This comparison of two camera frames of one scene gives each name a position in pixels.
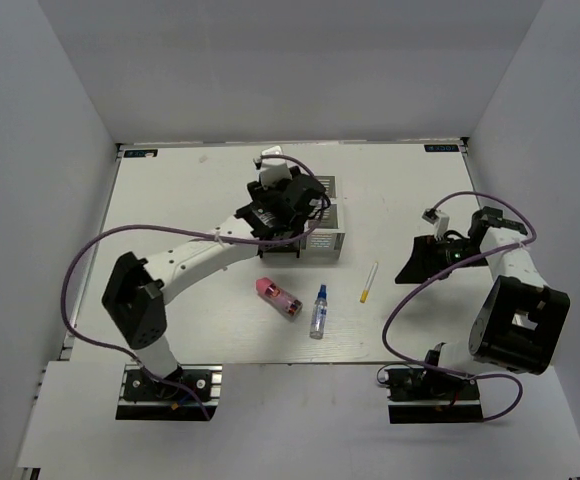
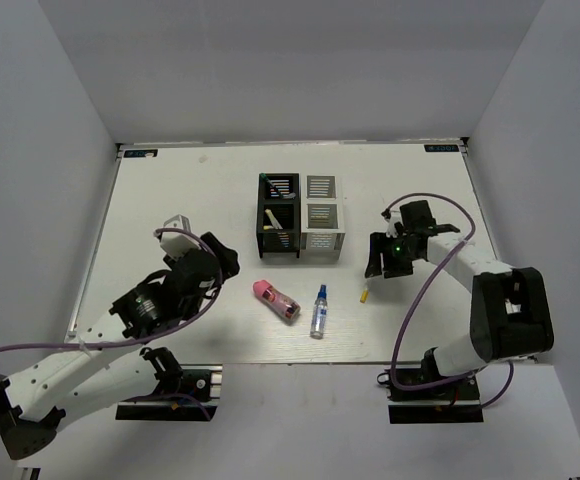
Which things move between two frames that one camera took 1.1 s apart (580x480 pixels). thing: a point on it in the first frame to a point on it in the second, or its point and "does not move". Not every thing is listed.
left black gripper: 259,194 to 229,257
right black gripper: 425,250 to 380,243
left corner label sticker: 141,153 does not move
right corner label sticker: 442,148 does not move
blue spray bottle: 319,314 does not move
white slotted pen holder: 326,242 does not move
